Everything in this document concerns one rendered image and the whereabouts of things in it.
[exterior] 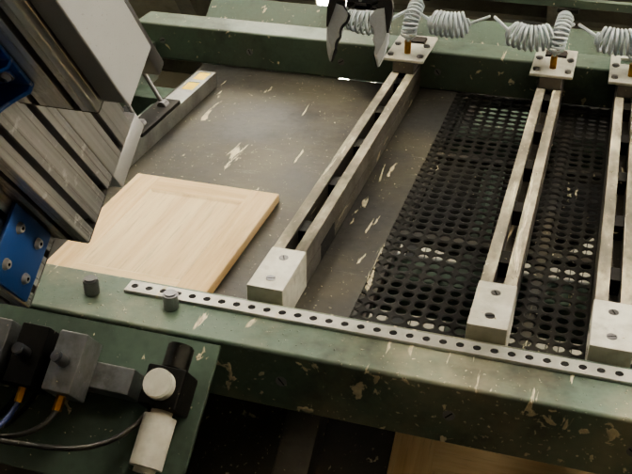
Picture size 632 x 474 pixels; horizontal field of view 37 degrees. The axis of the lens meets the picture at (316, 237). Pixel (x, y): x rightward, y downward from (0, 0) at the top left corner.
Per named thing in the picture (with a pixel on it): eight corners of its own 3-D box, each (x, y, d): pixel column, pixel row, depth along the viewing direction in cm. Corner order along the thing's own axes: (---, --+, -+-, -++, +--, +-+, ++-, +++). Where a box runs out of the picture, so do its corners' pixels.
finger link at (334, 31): (339, 65, 161) (362, 14, 159) (330, 61, 155) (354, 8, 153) (323, 57, 161) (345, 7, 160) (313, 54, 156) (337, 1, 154)
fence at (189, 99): (-15, 274, 167) (-19, 255, 165) (198, 85, 245) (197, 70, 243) (9, 278, 166) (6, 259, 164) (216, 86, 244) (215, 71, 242)
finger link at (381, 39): (400, 66, 158) (390, 10, 158) (393, 62, 152) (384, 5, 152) (382, 70, 159) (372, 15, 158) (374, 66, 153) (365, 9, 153)
